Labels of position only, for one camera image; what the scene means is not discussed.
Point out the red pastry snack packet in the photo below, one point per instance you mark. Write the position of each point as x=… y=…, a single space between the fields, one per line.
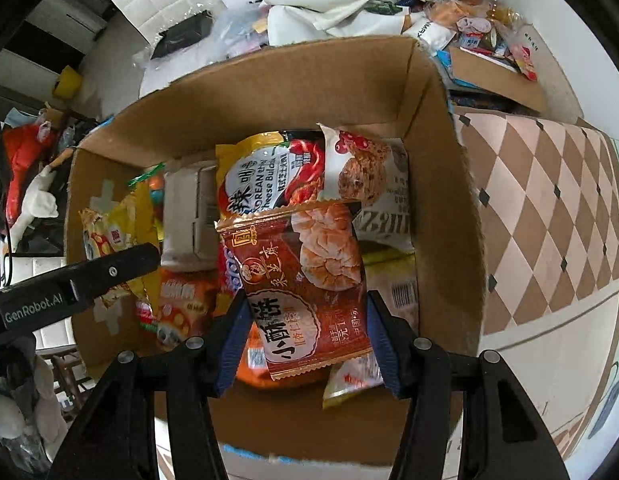
x=301 y=269

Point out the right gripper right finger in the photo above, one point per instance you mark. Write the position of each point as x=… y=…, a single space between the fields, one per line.
x=503 y=435

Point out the yellow box on floor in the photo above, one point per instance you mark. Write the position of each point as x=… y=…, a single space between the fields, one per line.
x=67 y=84

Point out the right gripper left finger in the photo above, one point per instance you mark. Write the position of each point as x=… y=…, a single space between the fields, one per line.
x=113 y=436

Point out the yellow panda snack bag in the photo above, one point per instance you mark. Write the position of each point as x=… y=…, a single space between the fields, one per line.
x=110 y=226

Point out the orange snack packet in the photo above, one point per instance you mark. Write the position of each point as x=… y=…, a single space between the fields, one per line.
x=253 y=370

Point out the white cookie snack bag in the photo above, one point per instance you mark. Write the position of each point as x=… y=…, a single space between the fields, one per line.
x=374 y=173

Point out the yellow red noodle packet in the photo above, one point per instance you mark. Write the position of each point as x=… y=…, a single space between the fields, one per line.
x=270 y=170

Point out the red bag on floor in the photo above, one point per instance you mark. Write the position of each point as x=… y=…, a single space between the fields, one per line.
x=24 y=146

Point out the pile of snack packets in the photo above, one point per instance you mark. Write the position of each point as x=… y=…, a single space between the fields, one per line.
x=488 y=27

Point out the black bag on chair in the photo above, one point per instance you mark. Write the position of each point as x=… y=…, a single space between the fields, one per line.
x=184 y=34

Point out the small white snack packet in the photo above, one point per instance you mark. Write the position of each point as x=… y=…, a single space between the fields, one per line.
x=393 y=310

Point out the small cardboard box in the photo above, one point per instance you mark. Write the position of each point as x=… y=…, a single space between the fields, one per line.
x=490 y=76

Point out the green fruit candy bag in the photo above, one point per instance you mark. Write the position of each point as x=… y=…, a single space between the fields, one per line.
x=154 y=179

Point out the orange panda snack bag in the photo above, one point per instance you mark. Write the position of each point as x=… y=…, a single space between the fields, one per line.
x=187 y=301

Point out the brown cardboard box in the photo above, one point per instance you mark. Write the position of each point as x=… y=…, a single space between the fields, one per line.
x=384 y=86

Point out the white cloth bag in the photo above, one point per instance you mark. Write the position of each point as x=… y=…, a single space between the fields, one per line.
x=296 y=21

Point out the white paper carton pack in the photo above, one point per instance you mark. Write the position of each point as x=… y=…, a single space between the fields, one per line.
x=190 y=241

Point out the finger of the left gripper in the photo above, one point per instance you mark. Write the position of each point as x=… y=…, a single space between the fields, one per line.
x=106 y=277

